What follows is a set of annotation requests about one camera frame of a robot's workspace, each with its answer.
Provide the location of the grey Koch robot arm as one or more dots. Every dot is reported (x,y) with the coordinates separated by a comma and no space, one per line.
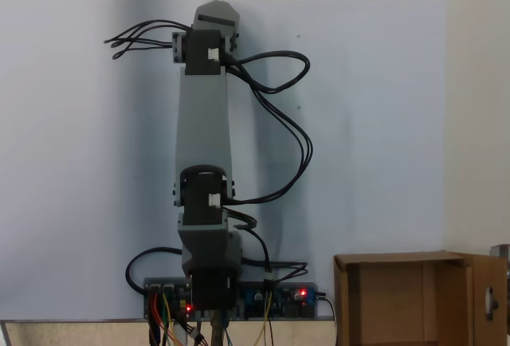
(203,123)

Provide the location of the white paper sheet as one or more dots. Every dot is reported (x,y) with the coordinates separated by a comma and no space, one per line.
(378,142)

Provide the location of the brown cardboard box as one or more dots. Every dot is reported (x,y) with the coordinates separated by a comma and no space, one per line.
(390,302)

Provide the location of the circuit board with blue parts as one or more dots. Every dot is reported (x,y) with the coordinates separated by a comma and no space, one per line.
(279,300)

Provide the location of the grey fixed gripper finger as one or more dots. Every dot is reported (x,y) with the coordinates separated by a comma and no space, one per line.
(217,8)

